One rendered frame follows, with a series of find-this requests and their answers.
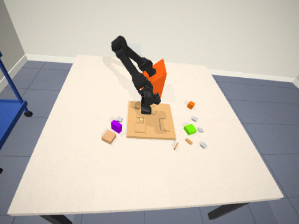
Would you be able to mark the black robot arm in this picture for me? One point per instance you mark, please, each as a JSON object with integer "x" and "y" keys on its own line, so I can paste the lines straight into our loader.
{"x": 124, "y": 53}

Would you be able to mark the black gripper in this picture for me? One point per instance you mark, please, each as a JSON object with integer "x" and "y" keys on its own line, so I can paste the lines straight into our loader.
{"x": 145, "y": 109}

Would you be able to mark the lime green cube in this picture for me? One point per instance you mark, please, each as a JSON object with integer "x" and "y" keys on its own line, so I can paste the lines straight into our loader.
{"x": 190, "y": 129}

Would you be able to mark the purple block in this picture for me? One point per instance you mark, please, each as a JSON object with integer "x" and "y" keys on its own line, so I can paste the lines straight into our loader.
{"x": 116, "y": 126}

